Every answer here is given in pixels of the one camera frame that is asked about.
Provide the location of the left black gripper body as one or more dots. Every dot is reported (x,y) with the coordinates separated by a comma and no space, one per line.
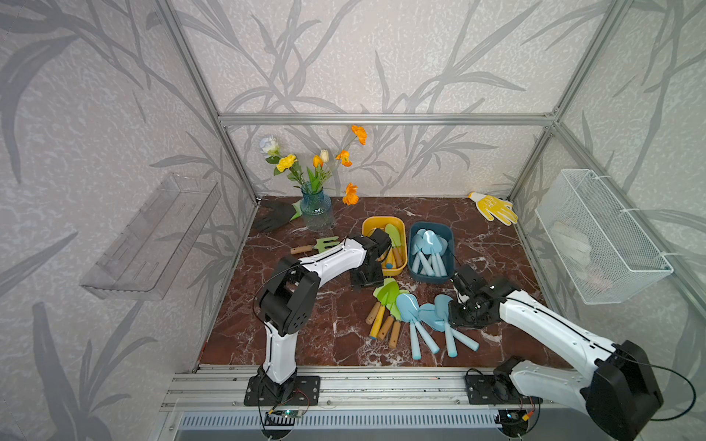
(369,277)

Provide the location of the white wire mesh basket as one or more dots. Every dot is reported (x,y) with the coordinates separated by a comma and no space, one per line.
(606,252)

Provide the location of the dark teal storage box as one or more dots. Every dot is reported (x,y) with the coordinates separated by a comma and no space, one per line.
(448,256)

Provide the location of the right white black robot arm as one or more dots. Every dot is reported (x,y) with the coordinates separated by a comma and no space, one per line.
(613,384)

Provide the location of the black garden glove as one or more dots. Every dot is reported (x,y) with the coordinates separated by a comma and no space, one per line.
(276,215)

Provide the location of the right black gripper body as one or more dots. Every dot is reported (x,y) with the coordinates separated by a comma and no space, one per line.
(462,316)

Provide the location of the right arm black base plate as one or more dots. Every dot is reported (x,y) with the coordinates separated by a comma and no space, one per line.
(491,388)

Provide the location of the yellow white garden glove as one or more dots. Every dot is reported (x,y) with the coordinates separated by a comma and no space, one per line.
(493,208)

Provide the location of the green garden fork wooden handle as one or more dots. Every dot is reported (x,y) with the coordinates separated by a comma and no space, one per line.
(321,245)

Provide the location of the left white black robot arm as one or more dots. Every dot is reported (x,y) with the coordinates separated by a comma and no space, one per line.
(286,301)

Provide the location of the yellow storage box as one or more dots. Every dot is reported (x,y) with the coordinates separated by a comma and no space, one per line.
(380,222)

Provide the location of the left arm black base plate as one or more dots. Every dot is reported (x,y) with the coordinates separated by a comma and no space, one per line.
(298,390)

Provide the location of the clear plastic wall shelf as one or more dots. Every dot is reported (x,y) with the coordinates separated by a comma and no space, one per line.
(145,259)

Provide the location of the glass vase with flowers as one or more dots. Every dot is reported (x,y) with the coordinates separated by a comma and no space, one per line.
(316,206)

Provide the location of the aluminium front rail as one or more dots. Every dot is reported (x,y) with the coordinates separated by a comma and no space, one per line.
(223,388)

